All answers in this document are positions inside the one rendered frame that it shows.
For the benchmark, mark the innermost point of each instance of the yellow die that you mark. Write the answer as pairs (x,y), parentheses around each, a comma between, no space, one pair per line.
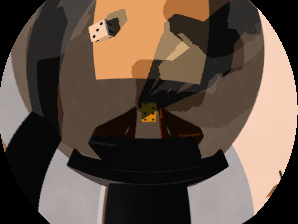
(149,112)

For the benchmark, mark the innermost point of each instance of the orange square mat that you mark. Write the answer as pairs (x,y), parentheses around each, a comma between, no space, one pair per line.
(154,39)

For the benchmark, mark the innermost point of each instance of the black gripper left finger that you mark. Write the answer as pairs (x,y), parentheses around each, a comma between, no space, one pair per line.
(118,126)

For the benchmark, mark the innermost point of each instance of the white dice with black pips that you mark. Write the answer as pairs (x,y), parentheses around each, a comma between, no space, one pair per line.
(101,31)

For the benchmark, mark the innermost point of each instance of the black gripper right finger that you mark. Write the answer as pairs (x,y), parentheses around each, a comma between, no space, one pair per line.
(177,126)

